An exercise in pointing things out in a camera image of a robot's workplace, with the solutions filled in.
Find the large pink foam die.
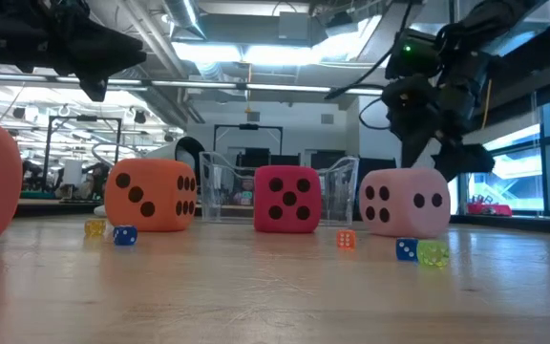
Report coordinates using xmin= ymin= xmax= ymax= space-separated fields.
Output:
xmin=358 ymin=166 xmax=452 ymax=239

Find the silver ceiling duct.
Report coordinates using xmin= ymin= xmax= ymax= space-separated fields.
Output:
xmin=162 ymin=0 xmax=207 ymax=40

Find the small orange die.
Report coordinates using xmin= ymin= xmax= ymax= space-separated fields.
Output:
xmin=336 ymin=229 xmax=357 ymax=251

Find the black cable loop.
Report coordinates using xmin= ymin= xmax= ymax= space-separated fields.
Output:
xmin=358 ymin=97 xmax=391 ymax=131

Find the clear plastic bin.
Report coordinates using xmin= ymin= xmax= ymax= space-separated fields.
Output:
xmin=198 ymin=150 xmax=361 ymax=226

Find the black metal frame stand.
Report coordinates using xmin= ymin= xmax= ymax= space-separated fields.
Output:
xmin=42 ymin=114 xmax=123 ymax=192
xmin=213 ymin=123 xmax=285 ymax=154

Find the small yellow translucent die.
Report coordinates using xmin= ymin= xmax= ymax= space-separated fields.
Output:
xmin=83 ymin=218 xmax=108 ymax=237

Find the black monitor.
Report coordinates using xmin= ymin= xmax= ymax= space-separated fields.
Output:
xmin=236 ymin=147 xmax=271 ymax=168
xmin=310 ymin=150 xmax=348 ymax=171

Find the large red foam die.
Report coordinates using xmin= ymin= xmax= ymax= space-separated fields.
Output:
xmin=253 ymin=164 xmax=323 ymax=234

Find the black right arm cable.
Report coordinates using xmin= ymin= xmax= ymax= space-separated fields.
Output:
xmin=325 ymin=0 xmax=417 ymax=101

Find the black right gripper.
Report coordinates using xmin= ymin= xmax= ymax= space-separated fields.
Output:
xmin=381 ymin=75 xmax=496 ymax=183

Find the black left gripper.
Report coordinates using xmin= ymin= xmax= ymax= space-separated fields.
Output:
xmin=40 ymin=0 xmax=149 ymax=103

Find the white security camera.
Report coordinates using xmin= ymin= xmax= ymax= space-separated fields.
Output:
xmin=93 ymin=136 xmax=206 ymax=219

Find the small blue die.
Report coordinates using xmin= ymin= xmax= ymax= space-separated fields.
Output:
xmin=112 ymin=225 xmax=138 ymax=247
xmin=395 ymin=237 xmax=420 ymax=262

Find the small green translucent die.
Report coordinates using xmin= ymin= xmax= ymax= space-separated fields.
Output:
xmin=416 ymin=239 xmax=451 ymax=268

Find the red tray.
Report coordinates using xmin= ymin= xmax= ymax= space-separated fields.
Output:
xmin=466 ymin=194 xmax=514 ymax=217

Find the hanging yellow cord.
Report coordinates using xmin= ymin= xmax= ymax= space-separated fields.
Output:
xmin=481 ymin=78 xmax=494 ymax=130

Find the large dark monitor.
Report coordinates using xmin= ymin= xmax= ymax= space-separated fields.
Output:
xmin=358 ymin=157 xmax=397 ymax=173

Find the ceiling light strip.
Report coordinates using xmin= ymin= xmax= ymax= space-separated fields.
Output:
xmin=150 ymin=79 xmax=238 ymax=90
xmin=245 ymin=83 xmax=332 ymax=94

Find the white projector cable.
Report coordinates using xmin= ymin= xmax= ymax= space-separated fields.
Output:
xmin=91 ymin=141 xmax=142 ymax=168

